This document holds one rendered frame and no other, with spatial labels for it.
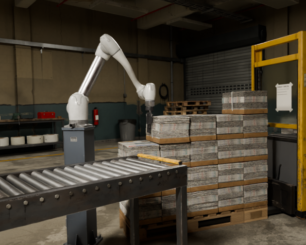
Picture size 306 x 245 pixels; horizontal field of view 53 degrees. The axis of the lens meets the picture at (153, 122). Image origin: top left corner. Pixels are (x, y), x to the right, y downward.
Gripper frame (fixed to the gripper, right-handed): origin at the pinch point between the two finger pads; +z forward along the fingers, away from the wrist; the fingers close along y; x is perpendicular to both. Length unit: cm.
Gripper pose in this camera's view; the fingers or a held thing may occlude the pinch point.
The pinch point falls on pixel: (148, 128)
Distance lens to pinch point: 278.5
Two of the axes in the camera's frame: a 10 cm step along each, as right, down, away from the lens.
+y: -3.5, -0.4, 9.4
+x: -9.4, -0.3, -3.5
